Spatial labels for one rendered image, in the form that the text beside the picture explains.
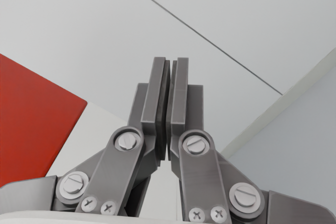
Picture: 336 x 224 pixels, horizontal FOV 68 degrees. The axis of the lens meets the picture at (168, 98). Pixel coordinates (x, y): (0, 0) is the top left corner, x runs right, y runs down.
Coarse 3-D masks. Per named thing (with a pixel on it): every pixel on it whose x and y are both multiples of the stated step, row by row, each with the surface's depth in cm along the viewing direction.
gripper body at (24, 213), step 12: (0, 216) 6; (12, 216) 6; (24, 216) 6; (36, 216) 6; (48, 216) 6; (60, 216) 6; (72, 216) 6; (84, 216) 6; (96, 216) 6; (108, 216) 7; (120, 216) 7
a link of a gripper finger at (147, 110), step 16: (160, 64) 11; (160, 80) 10; (144, 96) 11; (160, 96) 10; (144, 112) 9; (160, 112) 9; (144, 128) 9; (160, 128) 9; (160, 144) 10; (96, 160) 9; (144, 160) 9; (160, 160) 11; (64, 176) 8; (80, 176) 8; (144, 176) 10; (64, 192) 8; (80, 192) 8
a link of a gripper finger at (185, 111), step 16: (176, 64) 11; (176, 80) 10; (176, 96) 9; (192, 96) 11; (176, 112) 9; (192, 112) 10; (176, 128) 9; (192, 128) 9; (176, 144) 9; (176, 160) 9; (224, 160) 8; (224, 176) 8; (240, 176) 8; (240, 192) 8; (256, 192) 8; (240, 208) 7; (256, 208) 7
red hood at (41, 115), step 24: (0, 72) 76; (24, 72) 83; (0, 96) 70; (24, 96) 75; (48, 96) 81; (72, 96) 88; (0, 120) 65; (24, 120) 69; (48, 120) 74; (72, 120) 80; (0, 144) 60; (24, 144) 64; (48, 144) 68; (0, 168) 56; (24, 168) 60; (48, 168) 64
